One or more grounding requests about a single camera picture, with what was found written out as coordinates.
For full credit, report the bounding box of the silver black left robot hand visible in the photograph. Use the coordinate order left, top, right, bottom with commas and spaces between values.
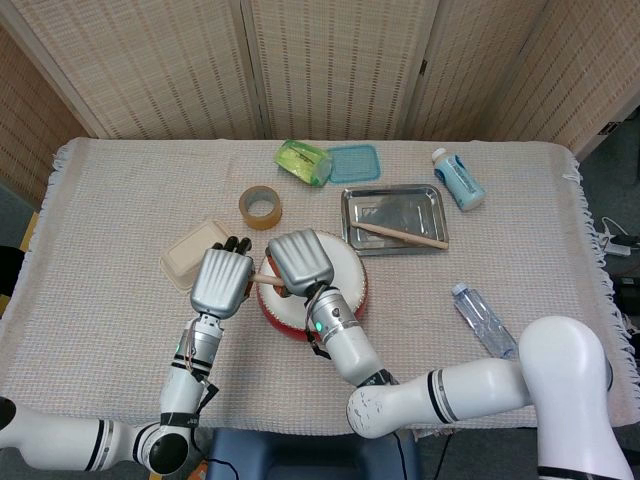
189, 234, 256, 320

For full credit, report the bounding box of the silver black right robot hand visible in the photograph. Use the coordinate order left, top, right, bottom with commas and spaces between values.
263, 228, 337, 299

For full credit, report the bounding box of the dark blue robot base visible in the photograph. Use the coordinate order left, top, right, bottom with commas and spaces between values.
206, 427, 422, 480

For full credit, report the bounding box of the red drum with white skin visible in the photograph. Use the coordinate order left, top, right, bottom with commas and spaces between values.
255, 230, 370, 344

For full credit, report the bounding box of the stainless steel rectangular tray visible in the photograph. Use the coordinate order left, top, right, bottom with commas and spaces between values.
340, 183, 450, 257

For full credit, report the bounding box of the beige plastic food container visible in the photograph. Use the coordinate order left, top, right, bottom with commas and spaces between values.
159, 218, 239, 296

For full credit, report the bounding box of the brown packing tape roll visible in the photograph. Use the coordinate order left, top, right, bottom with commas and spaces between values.
238, 185, 285, 231

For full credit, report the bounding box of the green clear snack bag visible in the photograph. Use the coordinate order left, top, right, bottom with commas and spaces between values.
273, 139, 334, 189

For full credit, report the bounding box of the blue plastic container lid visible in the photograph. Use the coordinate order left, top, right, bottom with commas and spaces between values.
327, 143, 382, 186

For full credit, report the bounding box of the beige waffle weave tablecloth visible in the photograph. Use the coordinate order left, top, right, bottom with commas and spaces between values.
0, 137, 634, 434

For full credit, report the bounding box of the white bottle with blue label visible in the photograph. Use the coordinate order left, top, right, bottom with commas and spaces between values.
431, 147, 487, 213

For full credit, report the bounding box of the clear plastic water bottle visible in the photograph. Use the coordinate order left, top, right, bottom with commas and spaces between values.
451, 282, 519, 360

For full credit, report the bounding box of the woven folding screen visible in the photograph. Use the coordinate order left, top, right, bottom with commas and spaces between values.
0, 0, 640, 201

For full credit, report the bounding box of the white power strip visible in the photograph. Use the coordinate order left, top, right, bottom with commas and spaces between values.
599, 217, 640, 259

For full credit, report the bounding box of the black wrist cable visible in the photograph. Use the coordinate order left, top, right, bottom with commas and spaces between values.
195, 379, 220, 417
303, 299, 332, 361

